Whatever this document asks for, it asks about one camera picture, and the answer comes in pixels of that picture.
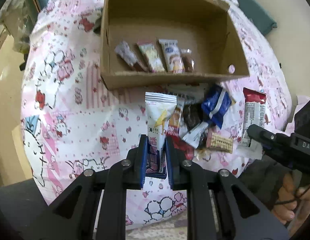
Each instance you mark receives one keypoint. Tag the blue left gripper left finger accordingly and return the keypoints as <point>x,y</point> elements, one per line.
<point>143,150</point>

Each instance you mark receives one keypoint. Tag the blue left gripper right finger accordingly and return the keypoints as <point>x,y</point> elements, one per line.
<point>170,161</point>

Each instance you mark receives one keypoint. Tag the white yellow snack packet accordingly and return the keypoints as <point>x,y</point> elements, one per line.
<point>159,108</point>

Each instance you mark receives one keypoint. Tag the dark clear-wrapped snack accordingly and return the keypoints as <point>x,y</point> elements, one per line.
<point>193,115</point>

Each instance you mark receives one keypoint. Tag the brown clear-wrapped snack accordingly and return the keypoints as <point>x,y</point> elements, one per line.
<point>189,64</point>

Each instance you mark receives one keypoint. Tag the grey purple snack packet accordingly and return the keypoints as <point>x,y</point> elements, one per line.
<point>124,51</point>

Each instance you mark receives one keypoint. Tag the right hand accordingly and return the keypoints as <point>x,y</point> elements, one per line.
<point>285,212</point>

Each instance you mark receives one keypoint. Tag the blue white snack packet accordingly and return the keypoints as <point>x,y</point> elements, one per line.
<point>194,136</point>

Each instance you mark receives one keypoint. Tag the wafer biscuit packet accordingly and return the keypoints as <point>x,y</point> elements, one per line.
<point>217,142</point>

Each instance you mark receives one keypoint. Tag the white red-edged snack packet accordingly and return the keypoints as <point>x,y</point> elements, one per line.
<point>254,114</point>

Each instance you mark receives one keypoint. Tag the blue snack bag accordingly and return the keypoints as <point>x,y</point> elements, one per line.
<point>215,105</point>

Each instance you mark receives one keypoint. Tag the pink cartoon bed sheet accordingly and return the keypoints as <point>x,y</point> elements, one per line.
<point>71,122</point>

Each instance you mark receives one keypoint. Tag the pink cartoon snack packet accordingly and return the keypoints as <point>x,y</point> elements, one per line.
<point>151,56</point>

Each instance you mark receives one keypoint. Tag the white cartoon boy snack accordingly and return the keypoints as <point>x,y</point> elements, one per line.
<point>172,56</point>

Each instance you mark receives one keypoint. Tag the brown cardboard box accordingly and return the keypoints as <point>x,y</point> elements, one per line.
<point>203,26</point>

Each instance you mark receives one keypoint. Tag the teal cushion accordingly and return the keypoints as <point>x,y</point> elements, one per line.
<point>258,16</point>

